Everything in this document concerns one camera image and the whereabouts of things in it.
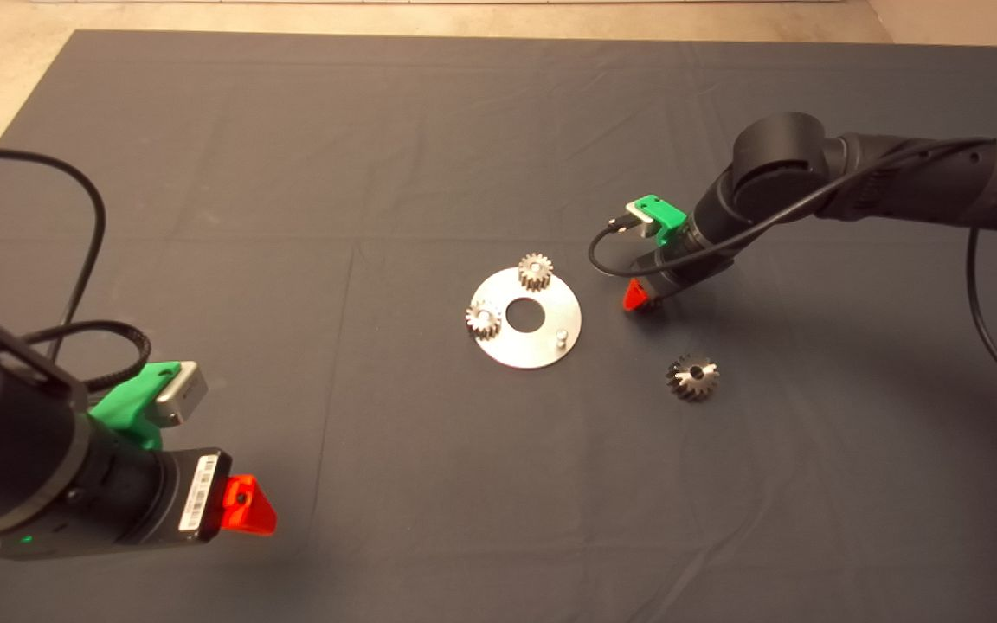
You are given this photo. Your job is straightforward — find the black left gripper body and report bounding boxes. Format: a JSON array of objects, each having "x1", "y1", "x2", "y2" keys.
[{"x1": 122, "y1": 446, "x2": 232, "y2": 548}]

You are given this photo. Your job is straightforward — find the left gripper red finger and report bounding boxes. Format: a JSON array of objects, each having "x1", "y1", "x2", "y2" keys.
[{"x1": 222, "y1": 472, "x2": 278, "y2": 535}]

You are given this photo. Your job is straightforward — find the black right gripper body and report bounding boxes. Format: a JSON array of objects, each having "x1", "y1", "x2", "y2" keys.
[{"x1": 633, "y1": 249, "x2": 735, "y2": 299}]

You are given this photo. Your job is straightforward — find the dark bevel gear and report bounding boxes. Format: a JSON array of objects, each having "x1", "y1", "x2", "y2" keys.
[{"x1": 666, "y1": 352, "x2": 722, "y2": 402}]

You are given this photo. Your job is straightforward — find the small steel spur gear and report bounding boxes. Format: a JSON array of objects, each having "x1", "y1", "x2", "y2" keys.
[
  {"x1": 465, "y1": 301, "x2": 502, "y2": 340},
  {"x1": 518, "y1": 253, "x2": 554, "y2": 292}
]

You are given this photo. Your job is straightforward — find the round steel plate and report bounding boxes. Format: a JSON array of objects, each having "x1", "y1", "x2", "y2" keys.
[{"x1": 469, "y1": 267, "x2": 583, "y2": 370}]

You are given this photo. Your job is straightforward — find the dark grey table cloth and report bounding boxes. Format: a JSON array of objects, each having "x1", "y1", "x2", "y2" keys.
[{"x1": 0, "y1": 29, "x2": 997, "y2": 623}]

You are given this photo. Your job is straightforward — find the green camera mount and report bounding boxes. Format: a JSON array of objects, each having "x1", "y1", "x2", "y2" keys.
[
  {"x1": 637, "y1": 195, "x2": 688, "y2": 247},
  {"x1": 87, "y1": 359, "x2": 181, "y2": 451}
]

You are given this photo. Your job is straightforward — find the black braided cable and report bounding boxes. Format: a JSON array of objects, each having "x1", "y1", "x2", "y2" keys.
[{"x1": 21, "y1": 320, "x2": 151, "y2": 392}]

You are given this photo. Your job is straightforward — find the thin black cable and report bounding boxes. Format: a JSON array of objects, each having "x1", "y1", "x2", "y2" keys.
[{"x1": 0, "y1": 145, "x2": 106, "y2": 360}]

